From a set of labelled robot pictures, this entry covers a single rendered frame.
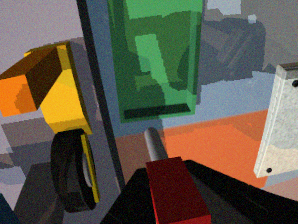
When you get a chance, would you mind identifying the green tray rim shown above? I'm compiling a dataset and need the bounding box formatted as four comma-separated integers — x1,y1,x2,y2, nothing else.
106,0,204,123

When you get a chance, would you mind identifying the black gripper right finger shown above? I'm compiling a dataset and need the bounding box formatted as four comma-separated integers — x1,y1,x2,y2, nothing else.
182,160,298,224

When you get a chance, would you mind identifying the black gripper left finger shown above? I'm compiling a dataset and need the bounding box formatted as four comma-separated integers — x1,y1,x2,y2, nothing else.
100,168,156,224

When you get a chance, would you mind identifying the green tray floor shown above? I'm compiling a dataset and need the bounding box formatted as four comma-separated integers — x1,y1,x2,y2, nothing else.
113,0,192,109

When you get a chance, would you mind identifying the yellow wheel chock with orange handle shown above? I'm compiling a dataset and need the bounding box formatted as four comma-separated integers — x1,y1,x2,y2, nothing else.
0,40,93,135

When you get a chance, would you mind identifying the red-headed metal pin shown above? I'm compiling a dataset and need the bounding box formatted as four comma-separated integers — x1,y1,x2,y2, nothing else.
145,127,212,224

